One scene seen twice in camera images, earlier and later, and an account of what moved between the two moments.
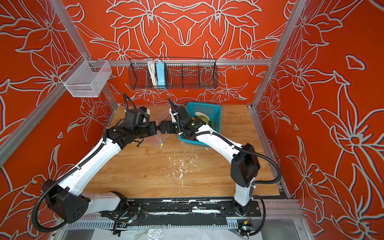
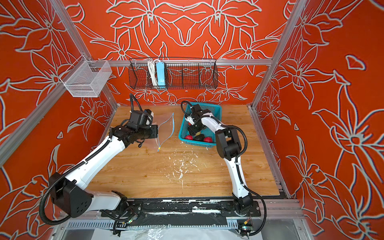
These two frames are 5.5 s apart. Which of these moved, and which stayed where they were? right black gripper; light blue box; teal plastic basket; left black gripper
Moved: right black gripper
Stayed: teal plastic basket; left black gripper; light blue box
